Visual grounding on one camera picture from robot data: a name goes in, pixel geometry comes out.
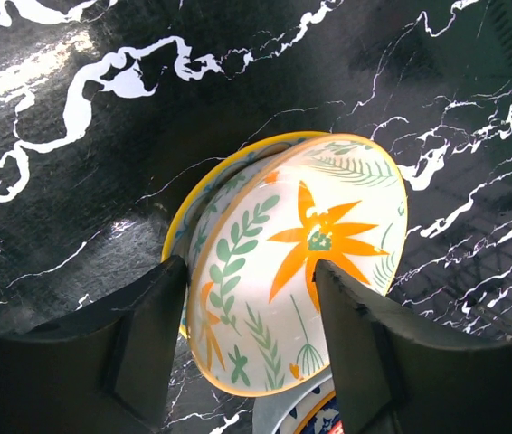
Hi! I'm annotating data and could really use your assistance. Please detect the yellow checked bowl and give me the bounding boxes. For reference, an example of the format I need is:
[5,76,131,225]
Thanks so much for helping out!
[162,131,324,344]

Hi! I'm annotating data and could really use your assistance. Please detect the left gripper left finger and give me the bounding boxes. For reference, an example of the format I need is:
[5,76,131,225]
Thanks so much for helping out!
[0,256,187,433]

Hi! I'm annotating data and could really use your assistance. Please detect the green floral bowl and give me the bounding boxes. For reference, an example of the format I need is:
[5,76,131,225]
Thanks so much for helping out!
[185,133,408,397]

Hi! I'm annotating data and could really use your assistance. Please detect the white bowl black stripes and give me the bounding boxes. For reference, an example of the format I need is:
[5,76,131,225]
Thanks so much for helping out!
[252,367,332,434]

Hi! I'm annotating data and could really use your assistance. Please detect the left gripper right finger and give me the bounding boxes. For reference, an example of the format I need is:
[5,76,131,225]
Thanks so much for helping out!
[314,259,512,433]

